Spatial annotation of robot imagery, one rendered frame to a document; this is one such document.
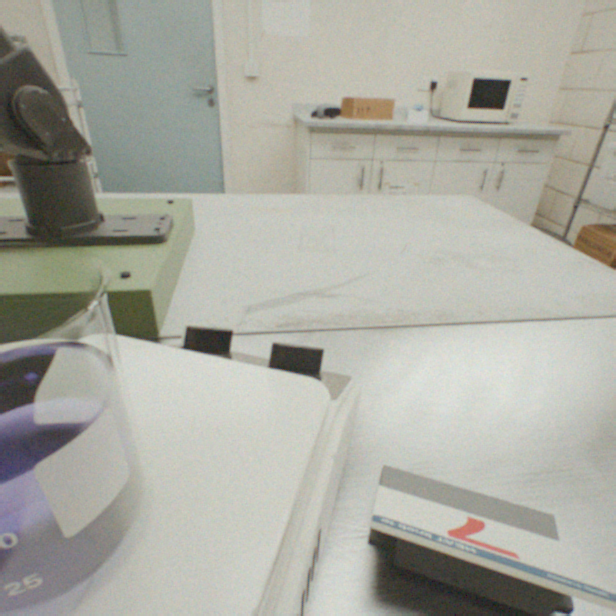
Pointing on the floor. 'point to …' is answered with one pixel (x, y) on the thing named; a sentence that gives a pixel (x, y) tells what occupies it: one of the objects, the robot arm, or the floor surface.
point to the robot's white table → (372, 265)
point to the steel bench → (468, 445)
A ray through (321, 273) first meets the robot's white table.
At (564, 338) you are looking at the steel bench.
